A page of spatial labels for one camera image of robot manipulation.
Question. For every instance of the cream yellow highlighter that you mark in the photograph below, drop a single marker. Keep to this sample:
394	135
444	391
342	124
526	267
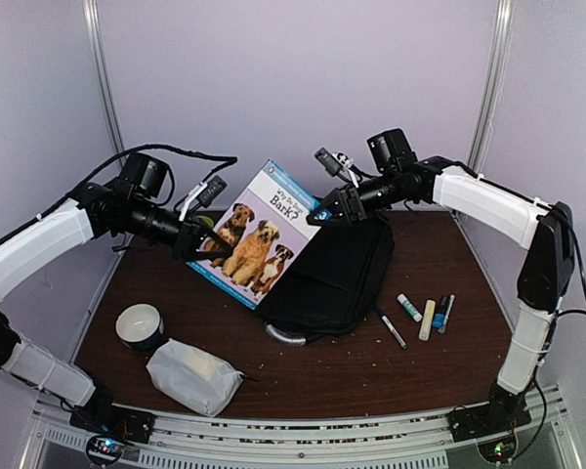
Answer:
427	320

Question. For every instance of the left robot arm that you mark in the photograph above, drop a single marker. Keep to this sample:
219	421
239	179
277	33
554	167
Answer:
127	204

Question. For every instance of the left aluminium frame post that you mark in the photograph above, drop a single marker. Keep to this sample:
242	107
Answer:
96	41

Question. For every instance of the left round circuit board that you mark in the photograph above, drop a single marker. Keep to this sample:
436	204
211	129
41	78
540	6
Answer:
104	451

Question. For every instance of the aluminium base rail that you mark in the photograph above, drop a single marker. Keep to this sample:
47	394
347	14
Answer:
423	439

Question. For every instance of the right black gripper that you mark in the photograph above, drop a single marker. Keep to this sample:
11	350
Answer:
355	212

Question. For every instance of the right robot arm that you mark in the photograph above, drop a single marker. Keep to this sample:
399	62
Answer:
543	230

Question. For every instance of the green plastic bowl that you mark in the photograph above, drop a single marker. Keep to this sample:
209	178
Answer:
207	221

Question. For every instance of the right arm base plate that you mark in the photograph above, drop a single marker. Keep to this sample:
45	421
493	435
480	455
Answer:
479	421

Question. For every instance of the aluminium frame post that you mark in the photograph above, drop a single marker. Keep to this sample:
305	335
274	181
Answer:
493	83
96	41

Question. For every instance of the dog picture book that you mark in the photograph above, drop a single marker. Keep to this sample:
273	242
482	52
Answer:
267	228

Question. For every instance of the black green marker pen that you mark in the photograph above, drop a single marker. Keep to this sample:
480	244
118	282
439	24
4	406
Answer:
385	320

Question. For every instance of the right aluminium frame post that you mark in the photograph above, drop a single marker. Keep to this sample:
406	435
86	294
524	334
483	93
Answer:
493	83

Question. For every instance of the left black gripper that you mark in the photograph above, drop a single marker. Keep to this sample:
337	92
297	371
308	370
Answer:
188	239

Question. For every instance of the blue black marker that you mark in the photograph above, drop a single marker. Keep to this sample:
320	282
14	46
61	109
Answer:
440	310

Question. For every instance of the black white pen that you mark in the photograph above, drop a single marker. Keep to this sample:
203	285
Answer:
448	310

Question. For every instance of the round circuit board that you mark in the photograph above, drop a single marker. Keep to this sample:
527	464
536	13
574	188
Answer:
104	451
499	449

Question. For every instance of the black student backpack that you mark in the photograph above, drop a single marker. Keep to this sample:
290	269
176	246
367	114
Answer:
332	285

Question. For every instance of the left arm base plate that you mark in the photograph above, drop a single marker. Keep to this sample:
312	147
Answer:
123	424

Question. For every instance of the white zippered pencil pouch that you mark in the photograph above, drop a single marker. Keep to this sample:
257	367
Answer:
202	382

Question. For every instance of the right round circuit board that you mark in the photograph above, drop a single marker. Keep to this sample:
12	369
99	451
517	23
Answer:
499	449

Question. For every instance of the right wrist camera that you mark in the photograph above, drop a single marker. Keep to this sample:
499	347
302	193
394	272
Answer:
339	165

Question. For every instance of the white green glue stick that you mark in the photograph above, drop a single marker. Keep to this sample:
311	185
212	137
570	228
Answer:
409	307

